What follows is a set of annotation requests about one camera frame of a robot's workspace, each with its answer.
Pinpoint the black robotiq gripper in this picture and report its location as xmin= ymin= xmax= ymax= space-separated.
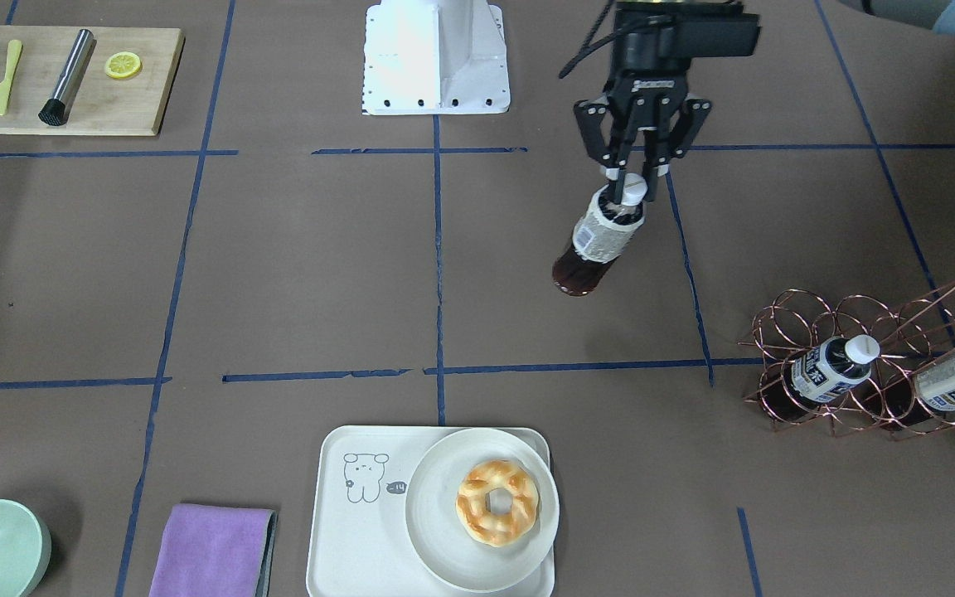
xmin=573 ymin=33 xmax=713 ymax=206

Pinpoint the lemon slice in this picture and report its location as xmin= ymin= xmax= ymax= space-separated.
xmin=103 ymin=51 xmax=143 ymax=80

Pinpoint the copper wire bottle rack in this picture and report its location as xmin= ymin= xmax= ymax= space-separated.
xmin=746 ymin=282 xmax=955 ymax=441

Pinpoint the steel muddler black tip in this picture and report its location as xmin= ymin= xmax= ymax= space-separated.
xmin=38 ymin=29 xmax=96 ymax=126

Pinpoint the glazed twisted donut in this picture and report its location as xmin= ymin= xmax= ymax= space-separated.
xmin=455 ymin=459 xmax=541 ymax=547

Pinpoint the cream tray with bear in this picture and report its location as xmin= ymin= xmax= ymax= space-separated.
xmin=306 ymin=425 xmax=555 ymax=596

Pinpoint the cream round plate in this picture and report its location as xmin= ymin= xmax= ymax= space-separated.
xmin=405 ymin=428 xmax=560 ymax=594

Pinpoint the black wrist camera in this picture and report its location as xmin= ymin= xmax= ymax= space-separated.
xmin=614 ymin=1 xmax=761 ymax=60

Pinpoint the yellow plastic knife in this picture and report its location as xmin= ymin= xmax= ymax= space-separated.
xmin=0 ymin=39 xmax=23 ymax=117

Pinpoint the purple folded cloth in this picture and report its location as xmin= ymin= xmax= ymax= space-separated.
xmin=149 ymin=503 xmax=278 ymax=596

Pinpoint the wooden cutting board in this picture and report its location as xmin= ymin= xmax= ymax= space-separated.
xmin=0 ymin=24 xmax=185 ymax=136

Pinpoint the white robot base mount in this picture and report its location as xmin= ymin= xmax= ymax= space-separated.
xmin=361 ymin=1 xmax=511 ymax=116

